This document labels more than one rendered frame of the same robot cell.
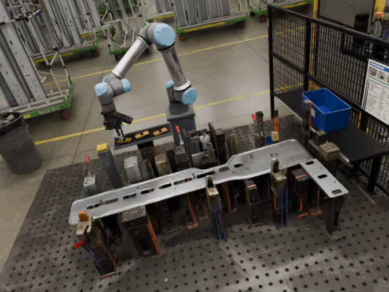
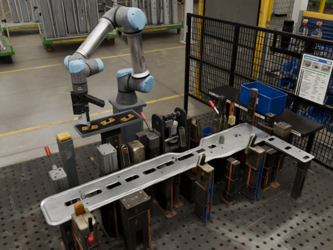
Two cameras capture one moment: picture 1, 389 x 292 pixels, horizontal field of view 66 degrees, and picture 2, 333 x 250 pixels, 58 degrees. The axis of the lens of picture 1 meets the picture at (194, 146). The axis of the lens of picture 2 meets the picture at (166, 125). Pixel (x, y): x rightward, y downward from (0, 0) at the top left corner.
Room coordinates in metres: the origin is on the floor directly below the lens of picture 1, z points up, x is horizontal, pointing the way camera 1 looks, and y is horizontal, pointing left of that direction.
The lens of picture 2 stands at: (0.11, 0.74, 1.96)
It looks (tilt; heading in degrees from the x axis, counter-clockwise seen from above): 28 degrees down; 332
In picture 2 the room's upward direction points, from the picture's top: straight up
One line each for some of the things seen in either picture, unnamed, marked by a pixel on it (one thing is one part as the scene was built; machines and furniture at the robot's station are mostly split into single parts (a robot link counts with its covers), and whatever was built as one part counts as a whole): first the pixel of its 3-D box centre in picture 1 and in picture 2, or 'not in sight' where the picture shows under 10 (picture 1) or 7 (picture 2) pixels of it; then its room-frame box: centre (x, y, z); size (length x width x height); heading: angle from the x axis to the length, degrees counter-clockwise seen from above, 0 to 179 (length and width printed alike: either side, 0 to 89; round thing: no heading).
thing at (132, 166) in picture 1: (140, 187); (109, 179); (1.43, 0.38, 0.90); 0.13 x 0.10 x 0.41; 6
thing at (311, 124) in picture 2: (321, 119); (258, 106); (1.59, -0.84, 1.01); 0.90 x 0.22 x 0.03; 6
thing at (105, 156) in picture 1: (114, 175); (70, 171); (1.58, 0.56, 0.92); 0.08 x 0.08 x 0.44; 6
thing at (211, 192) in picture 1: (216, 212); (203, 192); (1.13, -0.04, 0.87); 0.12 x 0.09 x 0.35; 6
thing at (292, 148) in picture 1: (191, 179); (173, 162); (1.29, 0.06, 1.00); 1.38 x 0.22 x 0.02; 96
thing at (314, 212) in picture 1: (314, 190); (274, 164); (1.16, -0.60, 0.84); 0.11 x 0.06 x 0.29; 6
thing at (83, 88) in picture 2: (107, 106); (80, 87); (1.59, 0.44, 1.40); 0.08 x 0.08 x 0.05
